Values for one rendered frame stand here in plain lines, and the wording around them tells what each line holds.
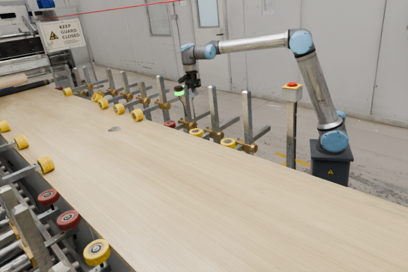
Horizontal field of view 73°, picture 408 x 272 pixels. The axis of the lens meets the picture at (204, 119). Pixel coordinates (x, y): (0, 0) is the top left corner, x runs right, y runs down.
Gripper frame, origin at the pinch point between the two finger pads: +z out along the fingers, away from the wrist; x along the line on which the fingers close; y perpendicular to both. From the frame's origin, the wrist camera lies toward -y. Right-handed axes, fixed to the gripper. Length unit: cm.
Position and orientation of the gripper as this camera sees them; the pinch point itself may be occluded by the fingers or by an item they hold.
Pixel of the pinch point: (191, 98)
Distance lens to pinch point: 192.2
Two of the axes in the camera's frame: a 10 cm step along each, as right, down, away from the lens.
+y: 7.2, 1.9, -6.6
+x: 6.8, -3.5, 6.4
